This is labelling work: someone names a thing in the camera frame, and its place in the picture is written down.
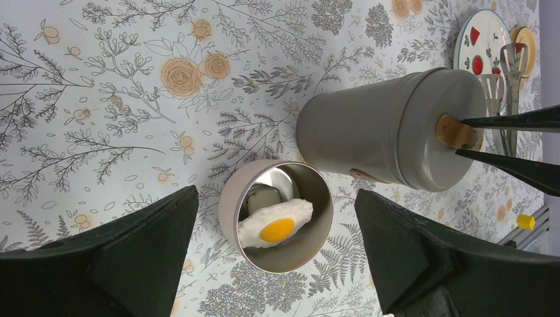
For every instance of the round steel lunch bowl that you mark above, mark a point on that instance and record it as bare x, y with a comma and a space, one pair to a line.
264, 183

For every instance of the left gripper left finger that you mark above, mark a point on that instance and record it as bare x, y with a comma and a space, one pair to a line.
130, 266

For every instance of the metal food tongs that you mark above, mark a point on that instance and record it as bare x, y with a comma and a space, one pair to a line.
502, 92

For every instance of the beige round lid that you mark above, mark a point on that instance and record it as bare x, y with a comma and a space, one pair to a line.
524, 35

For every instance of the white patterned plate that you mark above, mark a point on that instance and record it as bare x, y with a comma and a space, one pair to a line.
480, 40

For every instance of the grey lid with wooden knob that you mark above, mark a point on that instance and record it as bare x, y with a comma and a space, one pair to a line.
423, 128

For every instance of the floral patterned table mat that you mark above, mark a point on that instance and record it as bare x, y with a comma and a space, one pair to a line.
108, 106

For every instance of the small yellow block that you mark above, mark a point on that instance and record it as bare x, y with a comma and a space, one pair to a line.
526, 222

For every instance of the toy fried egg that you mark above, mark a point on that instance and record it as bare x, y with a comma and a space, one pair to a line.
270, 226

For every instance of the grey cylindrical lunch container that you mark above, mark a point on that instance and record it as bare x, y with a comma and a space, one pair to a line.
356, 129

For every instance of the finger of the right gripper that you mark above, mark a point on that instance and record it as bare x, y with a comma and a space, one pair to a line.
540, 175
542, 120

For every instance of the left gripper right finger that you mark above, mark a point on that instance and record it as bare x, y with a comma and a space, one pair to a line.
423, 268

